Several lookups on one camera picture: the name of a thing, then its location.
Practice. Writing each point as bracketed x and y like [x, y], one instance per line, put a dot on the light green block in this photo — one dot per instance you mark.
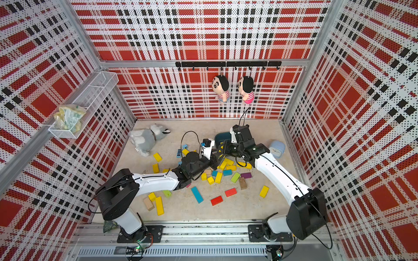
[235, 177]

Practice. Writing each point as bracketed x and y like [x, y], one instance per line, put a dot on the purple block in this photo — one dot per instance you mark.
[246, 175]

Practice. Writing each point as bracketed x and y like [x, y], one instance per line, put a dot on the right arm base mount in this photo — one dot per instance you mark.
[261, 233]

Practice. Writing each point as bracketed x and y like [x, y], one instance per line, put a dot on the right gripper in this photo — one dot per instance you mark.
[227, 145]

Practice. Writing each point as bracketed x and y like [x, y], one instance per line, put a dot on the long yellow block near-left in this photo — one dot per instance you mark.
[159, 206]

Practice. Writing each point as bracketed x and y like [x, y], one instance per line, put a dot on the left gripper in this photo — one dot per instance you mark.
[214, 161]

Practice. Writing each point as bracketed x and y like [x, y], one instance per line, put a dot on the yellow-green packet in basket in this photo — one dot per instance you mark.
[68, 117]

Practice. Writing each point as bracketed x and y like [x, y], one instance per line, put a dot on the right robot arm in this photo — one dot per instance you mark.
[307, 211]

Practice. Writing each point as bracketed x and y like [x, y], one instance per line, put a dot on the natural wood block near-left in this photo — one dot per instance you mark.
[148, 204]

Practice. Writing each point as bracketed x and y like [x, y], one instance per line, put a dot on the brown wooden block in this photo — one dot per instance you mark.
[242, 183]

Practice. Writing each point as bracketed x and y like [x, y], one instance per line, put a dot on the blue-shirt hanging plush doll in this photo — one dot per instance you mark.
[220, 85]

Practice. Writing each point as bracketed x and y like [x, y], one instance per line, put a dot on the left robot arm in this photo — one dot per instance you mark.
[117, 194]

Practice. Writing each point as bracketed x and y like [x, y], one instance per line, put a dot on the yellow block far right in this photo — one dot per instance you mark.
[264, 191]

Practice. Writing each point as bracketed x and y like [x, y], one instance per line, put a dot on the red block left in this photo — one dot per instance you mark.
[216, 201]

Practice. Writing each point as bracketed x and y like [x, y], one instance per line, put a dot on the light blue alarm clock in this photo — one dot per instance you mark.
[277, 149]

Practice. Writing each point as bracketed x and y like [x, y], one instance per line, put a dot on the grey plush husky toy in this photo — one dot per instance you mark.
[145, 139]

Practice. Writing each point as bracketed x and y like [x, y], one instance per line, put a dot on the green block near-left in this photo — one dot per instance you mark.
[167, 193]

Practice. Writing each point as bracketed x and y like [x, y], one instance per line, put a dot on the small yellow cube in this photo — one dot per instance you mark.
[210, 180]

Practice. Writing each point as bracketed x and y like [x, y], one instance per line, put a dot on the red block right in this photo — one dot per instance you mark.
[230, 192]

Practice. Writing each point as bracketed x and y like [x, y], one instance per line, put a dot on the yellow rectangular block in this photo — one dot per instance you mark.
[157, 157]

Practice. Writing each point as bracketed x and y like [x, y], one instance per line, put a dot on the white wire wall basket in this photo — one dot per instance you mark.
[93, 95]

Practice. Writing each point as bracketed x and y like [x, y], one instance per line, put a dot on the long teal block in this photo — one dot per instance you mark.
[197, 195]

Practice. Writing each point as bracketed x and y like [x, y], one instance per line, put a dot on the dark teal plastic bin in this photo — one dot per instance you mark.
[222, 140]

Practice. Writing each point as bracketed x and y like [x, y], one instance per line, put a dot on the yellow upright block centre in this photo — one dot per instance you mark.
[218, 177]

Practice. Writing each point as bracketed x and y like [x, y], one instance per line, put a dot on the red block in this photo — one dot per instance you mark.
[230, 192]
[216, 201]

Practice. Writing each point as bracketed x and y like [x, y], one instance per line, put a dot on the camouflage cloth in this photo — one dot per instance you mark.
[109, 225]

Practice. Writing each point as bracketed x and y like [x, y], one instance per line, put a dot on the black hook rail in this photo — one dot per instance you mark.
[229, 64]

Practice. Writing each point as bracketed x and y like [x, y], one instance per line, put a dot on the pink-shirt hanging plush doll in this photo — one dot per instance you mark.
[246, 89]

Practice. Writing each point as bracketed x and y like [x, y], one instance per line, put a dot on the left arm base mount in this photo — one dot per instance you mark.
[146, 234]

